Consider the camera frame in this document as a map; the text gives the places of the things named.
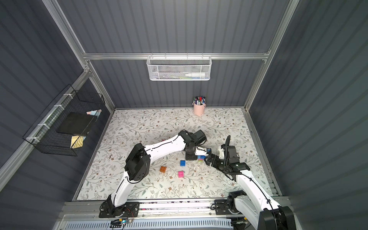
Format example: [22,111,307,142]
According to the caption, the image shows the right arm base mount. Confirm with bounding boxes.
[210,196,256,215]

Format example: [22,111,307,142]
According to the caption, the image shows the black notebook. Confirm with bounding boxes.
[56,112,98,136]

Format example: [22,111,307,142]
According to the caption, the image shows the white bottle in basket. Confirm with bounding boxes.
[186,72,206,79]

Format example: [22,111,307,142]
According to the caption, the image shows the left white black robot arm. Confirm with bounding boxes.
[100,130,212,217]

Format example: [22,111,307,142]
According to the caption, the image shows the aluminium rail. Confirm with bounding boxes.
[57,198,245,221]

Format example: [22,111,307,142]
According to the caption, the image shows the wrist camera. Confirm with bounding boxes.
[195,146,211,156]
[218,148,225,160]

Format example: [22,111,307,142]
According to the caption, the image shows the pastel sticky note pad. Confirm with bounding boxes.
[86,109,102,117]

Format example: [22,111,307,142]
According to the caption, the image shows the floral table mat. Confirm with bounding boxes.
[76,108,273,200]

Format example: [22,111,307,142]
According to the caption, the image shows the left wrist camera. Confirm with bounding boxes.
[195,146,211,156]

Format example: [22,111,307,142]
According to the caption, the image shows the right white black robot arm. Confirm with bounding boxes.
[204,136,297,230]

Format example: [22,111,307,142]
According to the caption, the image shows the orange lego brick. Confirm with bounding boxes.
[160,166,167,173]

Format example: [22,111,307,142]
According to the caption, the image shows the yellow sticky notes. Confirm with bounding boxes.
[71,136,86,149]

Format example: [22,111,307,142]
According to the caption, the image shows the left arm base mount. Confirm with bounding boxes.
[98,201,140,218]

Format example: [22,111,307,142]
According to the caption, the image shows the white wire mesh basket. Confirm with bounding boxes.
[146,55,212,81]

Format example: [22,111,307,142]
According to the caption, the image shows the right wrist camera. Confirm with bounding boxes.
[218,148,225,160]

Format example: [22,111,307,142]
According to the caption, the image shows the small green circuit board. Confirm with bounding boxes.
[109,218,128,229]

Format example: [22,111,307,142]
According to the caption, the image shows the black wire wall basket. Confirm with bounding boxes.
[23,87,105,156]

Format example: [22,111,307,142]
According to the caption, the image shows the pink pen cup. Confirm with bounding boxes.
[193,104,206,116]

